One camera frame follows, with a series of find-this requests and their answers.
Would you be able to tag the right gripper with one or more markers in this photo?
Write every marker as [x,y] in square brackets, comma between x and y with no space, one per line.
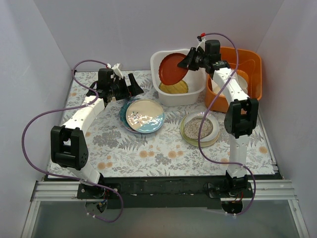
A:
[194,58]

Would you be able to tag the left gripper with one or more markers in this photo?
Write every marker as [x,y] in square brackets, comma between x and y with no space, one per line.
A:
[127,86]

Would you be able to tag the red-brown plate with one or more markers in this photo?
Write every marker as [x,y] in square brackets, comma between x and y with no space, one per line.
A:
[169,72]

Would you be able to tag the bamboo pattern plate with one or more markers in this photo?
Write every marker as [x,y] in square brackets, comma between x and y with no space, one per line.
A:
[179,88]

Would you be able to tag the cream and blue plate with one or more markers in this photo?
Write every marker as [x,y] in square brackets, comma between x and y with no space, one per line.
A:
[145,116]

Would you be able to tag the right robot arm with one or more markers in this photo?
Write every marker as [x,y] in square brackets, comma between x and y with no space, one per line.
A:
[240,119]

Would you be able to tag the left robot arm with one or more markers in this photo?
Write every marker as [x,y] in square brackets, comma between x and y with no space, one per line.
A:
[68,144]

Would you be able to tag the white plastic bin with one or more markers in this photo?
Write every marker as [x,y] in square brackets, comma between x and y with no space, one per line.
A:
[195,80]

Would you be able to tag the orange plastic bin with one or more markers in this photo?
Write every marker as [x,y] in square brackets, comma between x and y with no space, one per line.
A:
[249,67]

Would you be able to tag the teal embossed plate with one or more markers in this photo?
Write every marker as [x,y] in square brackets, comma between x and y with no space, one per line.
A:
[123,110]

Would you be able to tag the lavender blue plate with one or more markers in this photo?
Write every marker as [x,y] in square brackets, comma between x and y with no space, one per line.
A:
[138,132]

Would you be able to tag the white round dish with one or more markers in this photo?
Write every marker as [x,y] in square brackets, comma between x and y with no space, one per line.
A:
[242,81]

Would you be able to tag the speckled grey plate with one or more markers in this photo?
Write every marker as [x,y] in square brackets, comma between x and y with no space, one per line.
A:
[192,127]

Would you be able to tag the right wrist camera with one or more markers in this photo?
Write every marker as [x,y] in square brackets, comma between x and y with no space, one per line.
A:
[201,43]

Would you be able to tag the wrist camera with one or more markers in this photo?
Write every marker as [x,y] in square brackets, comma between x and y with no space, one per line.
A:
[117,70]
[201,43]

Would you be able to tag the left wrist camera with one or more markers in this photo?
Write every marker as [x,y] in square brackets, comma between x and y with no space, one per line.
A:
[117,70]

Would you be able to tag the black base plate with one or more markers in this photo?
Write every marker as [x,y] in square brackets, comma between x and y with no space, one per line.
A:
[166,192]

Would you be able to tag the aluminium rail frame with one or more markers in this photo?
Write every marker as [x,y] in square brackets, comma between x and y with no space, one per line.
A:
[67,191]

